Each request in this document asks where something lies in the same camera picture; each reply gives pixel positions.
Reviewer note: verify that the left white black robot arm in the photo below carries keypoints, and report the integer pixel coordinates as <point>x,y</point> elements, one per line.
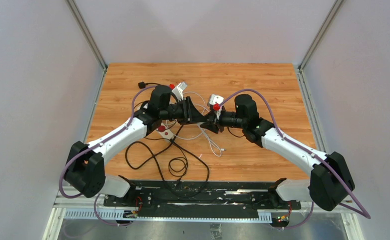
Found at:
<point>85,167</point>

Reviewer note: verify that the white red power strip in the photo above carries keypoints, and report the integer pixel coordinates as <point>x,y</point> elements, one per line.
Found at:
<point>164,132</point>

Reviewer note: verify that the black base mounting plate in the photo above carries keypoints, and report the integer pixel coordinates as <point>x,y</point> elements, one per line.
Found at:
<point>205,202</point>

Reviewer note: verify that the aluminium frame rail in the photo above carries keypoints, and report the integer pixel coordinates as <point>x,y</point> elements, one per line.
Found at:
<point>83,218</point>

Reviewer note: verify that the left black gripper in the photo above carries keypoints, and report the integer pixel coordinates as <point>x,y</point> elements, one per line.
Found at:
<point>190,114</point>

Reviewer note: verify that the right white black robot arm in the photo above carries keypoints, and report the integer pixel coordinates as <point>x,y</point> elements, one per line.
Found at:
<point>329,177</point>

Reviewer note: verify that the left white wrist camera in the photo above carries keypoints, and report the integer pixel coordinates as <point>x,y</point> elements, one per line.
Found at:
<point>177,90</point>

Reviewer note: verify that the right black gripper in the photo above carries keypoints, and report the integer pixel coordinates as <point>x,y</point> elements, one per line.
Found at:
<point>213,123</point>

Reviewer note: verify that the black power cord plug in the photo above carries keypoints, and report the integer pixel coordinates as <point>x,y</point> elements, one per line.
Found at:
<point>142,85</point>

